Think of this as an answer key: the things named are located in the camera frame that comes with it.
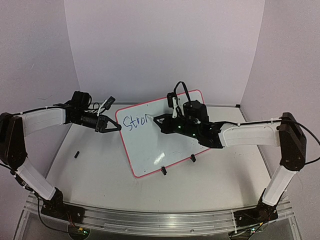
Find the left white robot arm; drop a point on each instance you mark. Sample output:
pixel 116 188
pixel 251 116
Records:
pixel 15 127

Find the aluminium front rail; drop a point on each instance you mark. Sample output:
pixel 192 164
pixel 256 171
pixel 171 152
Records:
pixel 162 224

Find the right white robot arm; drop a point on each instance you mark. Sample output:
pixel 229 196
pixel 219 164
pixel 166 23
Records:
pixel 192 120

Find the pink framed whiteboard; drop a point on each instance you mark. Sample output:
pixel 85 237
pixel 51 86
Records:
pixel 146 147

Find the black board clip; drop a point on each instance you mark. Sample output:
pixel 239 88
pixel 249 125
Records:
pixel 163 170
pixel 192 157

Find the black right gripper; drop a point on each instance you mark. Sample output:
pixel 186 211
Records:
pixel 170 124

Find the right black board clip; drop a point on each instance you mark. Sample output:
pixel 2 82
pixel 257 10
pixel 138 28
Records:
pixel 192 157

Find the left black board clip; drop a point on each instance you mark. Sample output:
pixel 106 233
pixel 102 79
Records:
pixel 163 170

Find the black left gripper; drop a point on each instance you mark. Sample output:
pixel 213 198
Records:
pixel 101 125

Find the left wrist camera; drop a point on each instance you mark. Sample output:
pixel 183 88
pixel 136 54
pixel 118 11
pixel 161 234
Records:
pixel 106 105

